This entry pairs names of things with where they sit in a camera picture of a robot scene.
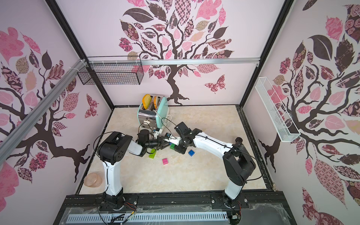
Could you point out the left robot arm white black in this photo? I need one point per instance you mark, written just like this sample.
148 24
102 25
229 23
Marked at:
112 151

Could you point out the lime green lego brick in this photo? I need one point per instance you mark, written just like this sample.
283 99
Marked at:
152 153

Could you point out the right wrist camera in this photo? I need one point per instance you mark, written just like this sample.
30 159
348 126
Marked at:
172 139

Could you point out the brown toast slice right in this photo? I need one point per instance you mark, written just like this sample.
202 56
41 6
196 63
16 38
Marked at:
156 102

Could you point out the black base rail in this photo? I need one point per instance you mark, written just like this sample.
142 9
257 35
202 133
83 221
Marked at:
253 208

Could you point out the small blue lego brick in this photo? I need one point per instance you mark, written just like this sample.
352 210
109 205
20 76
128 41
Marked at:
191 153

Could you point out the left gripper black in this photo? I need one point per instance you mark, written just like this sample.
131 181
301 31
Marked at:
160 143

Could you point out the aluminium rail left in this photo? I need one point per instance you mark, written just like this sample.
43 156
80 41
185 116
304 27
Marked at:
20 132

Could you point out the mint green toaster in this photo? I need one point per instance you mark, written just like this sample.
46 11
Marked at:
153 119

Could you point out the yellow toast slice left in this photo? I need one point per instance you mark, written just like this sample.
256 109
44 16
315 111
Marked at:
146 101

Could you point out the white cable duct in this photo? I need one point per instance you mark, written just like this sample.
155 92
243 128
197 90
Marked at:
107 218

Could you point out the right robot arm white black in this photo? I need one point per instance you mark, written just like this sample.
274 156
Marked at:
239 164

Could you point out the pink lego brick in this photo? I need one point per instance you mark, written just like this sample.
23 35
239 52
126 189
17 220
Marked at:
165 161

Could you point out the black wire basket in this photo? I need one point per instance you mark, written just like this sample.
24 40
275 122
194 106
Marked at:
127 71

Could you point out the white wire basket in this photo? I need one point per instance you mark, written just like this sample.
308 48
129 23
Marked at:
271 96

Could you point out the pink translucent bowl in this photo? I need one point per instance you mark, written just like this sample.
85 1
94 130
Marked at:
92 180

